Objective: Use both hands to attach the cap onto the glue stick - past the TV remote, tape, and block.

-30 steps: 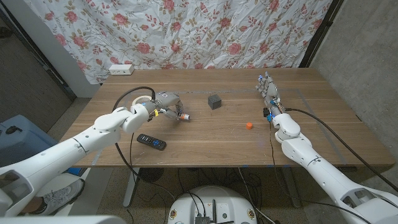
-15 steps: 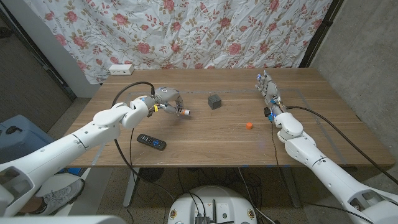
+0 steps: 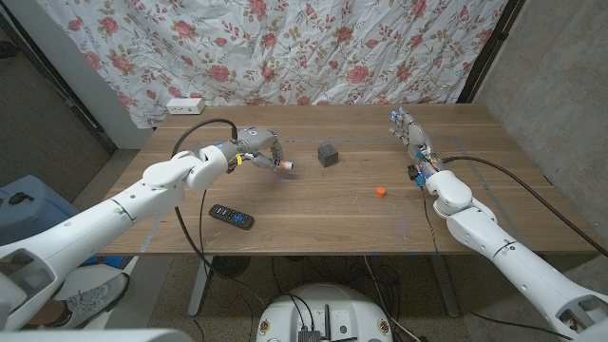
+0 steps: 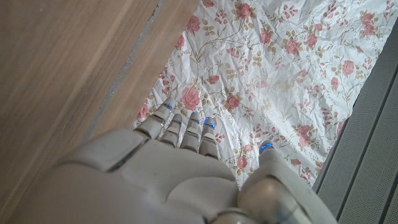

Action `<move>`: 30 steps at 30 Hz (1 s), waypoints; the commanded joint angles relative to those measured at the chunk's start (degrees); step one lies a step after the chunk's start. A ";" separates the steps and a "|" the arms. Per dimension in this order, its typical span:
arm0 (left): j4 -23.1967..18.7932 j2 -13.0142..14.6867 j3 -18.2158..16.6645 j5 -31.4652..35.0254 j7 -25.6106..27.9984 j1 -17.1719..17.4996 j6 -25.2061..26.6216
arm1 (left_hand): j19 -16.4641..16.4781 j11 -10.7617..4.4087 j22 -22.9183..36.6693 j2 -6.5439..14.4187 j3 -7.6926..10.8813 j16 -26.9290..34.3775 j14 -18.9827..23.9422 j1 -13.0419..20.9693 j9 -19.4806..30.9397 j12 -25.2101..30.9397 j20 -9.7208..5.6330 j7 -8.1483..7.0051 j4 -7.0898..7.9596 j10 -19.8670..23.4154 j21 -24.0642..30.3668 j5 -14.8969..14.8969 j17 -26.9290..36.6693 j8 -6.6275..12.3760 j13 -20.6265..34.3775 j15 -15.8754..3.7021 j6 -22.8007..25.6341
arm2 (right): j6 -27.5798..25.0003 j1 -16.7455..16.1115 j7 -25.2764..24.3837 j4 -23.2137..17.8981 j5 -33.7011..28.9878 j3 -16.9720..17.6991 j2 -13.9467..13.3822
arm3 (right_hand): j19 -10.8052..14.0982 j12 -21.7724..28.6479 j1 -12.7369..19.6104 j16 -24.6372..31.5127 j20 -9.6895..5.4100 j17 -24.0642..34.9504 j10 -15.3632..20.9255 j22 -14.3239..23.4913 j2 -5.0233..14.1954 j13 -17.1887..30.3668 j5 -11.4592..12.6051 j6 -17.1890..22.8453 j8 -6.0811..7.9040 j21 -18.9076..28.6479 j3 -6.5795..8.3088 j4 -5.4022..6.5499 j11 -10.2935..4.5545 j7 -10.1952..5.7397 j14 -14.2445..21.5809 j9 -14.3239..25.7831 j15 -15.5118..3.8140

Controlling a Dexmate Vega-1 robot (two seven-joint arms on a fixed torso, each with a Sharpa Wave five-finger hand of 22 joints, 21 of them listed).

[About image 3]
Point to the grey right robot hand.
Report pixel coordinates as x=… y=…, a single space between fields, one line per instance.
x=418 y=140

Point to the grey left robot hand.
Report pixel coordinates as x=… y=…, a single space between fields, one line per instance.
x=259 y=140

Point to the orange and white glue stick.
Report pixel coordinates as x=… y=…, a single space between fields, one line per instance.
x=286 y=165

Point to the orange glue stick cap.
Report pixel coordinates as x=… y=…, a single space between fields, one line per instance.
x=381 y=192

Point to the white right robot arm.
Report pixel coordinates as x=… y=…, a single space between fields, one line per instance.
x=489 y=233

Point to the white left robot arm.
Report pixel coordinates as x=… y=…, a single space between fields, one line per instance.
x=161 y=176

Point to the dark grey block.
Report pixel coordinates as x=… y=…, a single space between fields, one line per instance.
x=328 y=156

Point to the black TV remote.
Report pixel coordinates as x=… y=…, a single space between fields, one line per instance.
x=230 y=216

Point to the white power strip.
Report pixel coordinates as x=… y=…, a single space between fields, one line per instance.
x=185 y=106

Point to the floral backdrop sheet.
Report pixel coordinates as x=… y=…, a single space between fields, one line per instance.
x=285 y=47

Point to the black backdrop stand pole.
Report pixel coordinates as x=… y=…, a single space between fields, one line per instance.
x=489 y=52

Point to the black floor fan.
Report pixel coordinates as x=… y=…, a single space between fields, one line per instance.
x=230 y=267

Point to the grey table leg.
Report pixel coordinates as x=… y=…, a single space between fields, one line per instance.
x=446 y=290

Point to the white table leg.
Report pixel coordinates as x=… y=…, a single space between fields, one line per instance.
x=199 y=290

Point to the white robot torso base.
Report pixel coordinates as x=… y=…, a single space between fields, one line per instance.
x=342 y=304

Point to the grey sneaker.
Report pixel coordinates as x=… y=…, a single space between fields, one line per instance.
x=95 y=299

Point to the blue plastic bin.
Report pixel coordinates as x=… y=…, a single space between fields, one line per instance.
x=38 y=204

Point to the person's bare leg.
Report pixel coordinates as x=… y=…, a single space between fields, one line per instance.
x=45 y=313

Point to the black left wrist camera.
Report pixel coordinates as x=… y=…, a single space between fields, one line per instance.
x=233 y=164

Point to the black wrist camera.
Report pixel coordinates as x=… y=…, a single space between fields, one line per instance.
x=233 y=164
x=415 y=175

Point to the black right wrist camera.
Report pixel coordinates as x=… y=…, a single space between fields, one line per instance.
x=415 y=175

